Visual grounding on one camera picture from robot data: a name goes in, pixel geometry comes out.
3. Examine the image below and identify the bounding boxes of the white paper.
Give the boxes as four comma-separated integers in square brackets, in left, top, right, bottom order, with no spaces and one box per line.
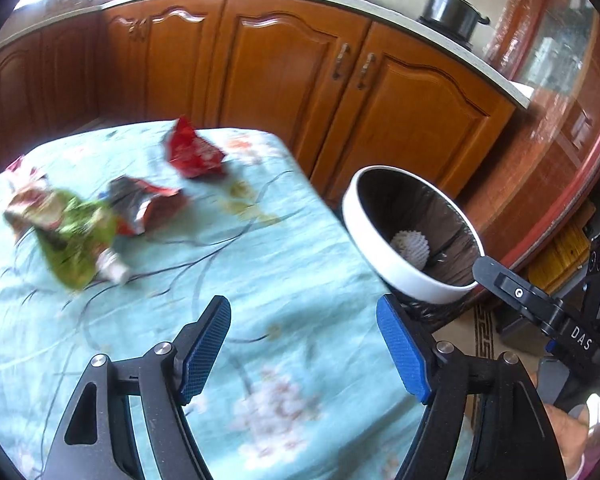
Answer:
[96,249,133,283]

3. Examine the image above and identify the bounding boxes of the wooden base cabinets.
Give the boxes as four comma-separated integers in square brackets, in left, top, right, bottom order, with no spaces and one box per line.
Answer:
[0,0,531,206]

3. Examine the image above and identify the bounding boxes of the wooden glass door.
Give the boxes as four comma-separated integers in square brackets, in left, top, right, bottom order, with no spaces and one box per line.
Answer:
[460,0,600,281]

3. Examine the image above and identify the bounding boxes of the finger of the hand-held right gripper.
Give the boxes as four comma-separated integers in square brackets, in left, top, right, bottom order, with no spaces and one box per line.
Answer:
[472,256,566,333]

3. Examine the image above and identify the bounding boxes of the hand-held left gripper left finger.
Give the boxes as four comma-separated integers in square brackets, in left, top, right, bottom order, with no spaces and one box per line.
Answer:
[42,295,232,480]

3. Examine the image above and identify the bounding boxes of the turquoise floral tablecloth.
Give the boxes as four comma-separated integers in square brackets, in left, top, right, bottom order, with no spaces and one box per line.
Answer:
[0,120,476,480]

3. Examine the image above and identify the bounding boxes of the red green snack packet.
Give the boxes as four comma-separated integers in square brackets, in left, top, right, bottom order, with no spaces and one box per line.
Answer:
[2,156,56,233]

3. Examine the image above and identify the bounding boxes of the foil snack wrapper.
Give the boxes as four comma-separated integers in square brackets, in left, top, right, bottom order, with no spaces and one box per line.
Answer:
[106,175,190,237]

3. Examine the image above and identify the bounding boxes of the dark steel cooking pot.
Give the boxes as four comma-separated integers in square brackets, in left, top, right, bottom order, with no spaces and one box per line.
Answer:
[420,0,491,41]

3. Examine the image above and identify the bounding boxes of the patterned floor rug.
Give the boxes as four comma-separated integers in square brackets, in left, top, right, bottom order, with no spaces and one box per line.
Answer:
[472,305,498,361]

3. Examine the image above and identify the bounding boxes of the large white foam fruit net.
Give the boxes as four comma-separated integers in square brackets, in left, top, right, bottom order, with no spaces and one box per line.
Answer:
[391,230,429,267]

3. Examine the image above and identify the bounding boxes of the person's right hand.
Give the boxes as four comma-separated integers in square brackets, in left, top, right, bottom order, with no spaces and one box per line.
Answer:
[544,402,593,480]

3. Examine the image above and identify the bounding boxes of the green foil snack packet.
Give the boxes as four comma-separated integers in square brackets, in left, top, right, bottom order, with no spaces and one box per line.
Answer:
[32,190,118,291]

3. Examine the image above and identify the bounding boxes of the white bin with black bag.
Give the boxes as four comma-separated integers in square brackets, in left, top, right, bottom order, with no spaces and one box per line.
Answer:
[341,165,486,321]

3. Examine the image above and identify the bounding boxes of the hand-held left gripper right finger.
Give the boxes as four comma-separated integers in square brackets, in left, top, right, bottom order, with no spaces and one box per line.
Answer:
[376,294,568,480]

